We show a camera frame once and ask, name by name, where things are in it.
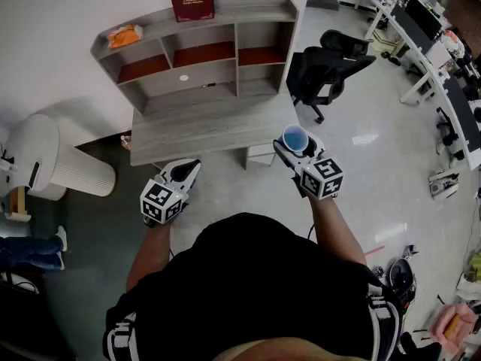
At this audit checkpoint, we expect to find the blue cup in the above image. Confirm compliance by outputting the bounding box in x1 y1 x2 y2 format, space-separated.
282 124 310 153

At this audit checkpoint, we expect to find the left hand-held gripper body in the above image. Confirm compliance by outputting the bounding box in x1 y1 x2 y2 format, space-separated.
140 171 195 228

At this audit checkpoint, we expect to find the white grey floor device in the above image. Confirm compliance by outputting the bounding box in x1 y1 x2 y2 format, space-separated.
428 169 460 202

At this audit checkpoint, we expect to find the grey wooden desk with hutch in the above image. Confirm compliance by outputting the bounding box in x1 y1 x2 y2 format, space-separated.
89 0 301 117

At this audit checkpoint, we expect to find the white rounded machine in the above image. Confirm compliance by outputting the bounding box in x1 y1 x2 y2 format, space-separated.
0 114 68 202

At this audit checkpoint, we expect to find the person's striped shoulder strap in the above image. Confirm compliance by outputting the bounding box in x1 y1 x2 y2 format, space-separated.
106 310 141 361
366 282 402 356

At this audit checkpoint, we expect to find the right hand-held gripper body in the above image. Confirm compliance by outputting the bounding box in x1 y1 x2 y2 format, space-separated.
291 149 345 202

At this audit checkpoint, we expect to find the person's left forearm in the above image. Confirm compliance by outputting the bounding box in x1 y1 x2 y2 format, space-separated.
126 216 174 293

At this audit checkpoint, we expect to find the person's black shirt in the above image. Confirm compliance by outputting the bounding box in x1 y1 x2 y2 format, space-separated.
103 211 405 361

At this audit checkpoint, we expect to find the person's right forearm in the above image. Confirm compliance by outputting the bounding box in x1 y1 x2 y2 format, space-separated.
307 196 368 266

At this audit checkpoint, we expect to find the person's left striped shoulder strap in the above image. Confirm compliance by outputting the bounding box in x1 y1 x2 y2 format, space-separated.
106 310 141 361

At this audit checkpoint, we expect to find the black round floor device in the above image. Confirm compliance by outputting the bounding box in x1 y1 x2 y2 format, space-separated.
387 257 416 300

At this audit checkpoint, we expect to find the person's right striped shoulder strap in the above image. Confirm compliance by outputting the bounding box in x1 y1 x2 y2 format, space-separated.
366 282 402 356

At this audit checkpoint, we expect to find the pink cushion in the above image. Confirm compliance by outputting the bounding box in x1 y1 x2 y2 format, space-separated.
428 302 481 353

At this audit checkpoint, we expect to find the orange plastic packet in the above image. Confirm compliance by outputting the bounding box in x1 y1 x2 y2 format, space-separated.
107 23 144 50

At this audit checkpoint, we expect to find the yellow green foam block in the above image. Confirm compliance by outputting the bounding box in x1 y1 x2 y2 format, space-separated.
467 250 481 281

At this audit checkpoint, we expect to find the black office chair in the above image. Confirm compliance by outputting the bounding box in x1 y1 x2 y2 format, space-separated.
286 29 377 125

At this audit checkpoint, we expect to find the white drawer cabinet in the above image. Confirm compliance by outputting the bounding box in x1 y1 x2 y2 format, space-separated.
247 143 279 168

